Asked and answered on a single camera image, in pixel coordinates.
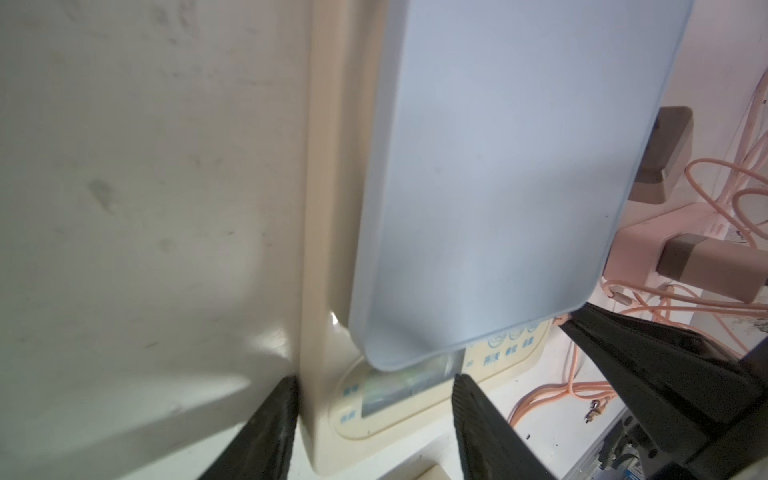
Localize pink USB charger adapter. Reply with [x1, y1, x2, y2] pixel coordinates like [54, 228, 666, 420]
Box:
[656, 233, 767, 303]

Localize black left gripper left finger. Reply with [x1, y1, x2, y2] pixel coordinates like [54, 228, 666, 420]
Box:
[199, 375, 299, 480]

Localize blue kitchen scale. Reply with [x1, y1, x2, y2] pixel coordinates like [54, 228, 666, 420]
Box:
[299, 1, 693, 477]

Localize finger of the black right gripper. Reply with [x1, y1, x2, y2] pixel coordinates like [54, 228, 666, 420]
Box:
[562, 304, 767, 479]

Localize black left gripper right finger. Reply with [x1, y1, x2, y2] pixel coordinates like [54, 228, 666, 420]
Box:
[451, 374, 553, 480]

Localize pink multi-head charging cable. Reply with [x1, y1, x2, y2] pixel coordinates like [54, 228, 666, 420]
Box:
[599, 65, 768, 337]

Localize pink power strip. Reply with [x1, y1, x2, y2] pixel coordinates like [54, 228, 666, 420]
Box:
[603, 203, 730, 287]

